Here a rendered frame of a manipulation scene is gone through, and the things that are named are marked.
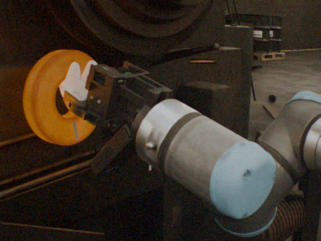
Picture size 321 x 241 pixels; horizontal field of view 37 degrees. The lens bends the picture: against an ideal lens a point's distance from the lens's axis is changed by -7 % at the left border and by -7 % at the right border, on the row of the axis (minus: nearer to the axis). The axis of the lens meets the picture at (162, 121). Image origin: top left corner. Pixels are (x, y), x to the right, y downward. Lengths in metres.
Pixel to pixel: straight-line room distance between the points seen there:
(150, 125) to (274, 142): 0.18
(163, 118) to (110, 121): 0.10
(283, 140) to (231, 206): 0.17
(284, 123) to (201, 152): 0.18
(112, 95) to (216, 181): 0.20
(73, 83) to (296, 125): 0.33
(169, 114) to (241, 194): 0.14
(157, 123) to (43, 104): 0.22
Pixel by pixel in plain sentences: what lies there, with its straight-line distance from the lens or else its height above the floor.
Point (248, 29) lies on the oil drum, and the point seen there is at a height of 0.86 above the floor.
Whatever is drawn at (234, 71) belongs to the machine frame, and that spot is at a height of 0.81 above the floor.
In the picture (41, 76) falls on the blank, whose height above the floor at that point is 0.87.
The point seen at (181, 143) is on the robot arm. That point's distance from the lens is 0.60.
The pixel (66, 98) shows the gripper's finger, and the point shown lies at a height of 0.83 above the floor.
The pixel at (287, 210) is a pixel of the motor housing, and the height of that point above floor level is 0.51.
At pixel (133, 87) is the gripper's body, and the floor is 0.86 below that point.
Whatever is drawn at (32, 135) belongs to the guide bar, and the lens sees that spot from 0.88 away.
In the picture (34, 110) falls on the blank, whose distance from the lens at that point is 0.76.
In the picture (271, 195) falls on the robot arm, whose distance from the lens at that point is 0.70.
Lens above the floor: 0.96
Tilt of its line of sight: 12 degrees down
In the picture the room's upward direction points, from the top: 1 degrees clockwise
